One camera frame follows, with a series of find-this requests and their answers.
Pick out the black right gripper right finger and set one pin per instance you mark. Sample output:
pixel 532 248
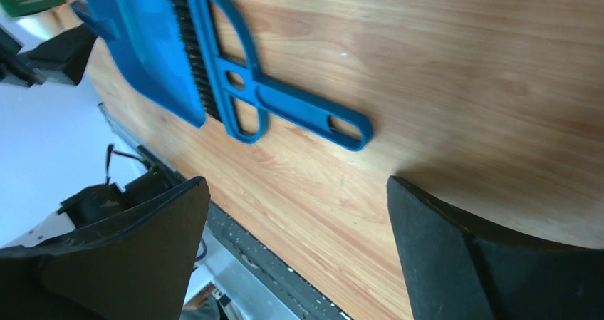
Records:
pixel 457 265

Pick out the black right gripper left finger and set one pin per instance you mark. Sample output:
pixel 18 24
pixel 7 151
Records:
pixel 133 265

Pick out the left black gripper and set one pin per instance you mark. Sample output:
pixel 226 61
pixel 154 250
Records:
pixel 61 59

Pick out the blue plastic dustpan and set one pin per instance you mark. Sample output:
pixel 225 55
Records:
pixel 144 41

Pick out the blue hand brush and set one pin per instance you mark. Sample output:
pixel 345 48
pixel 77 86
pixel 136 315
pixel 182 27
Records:
pixel 241 97

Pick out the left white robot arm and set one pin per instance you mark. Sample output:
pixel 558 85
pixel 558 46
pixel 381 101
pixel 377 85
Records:
pixel 63 168

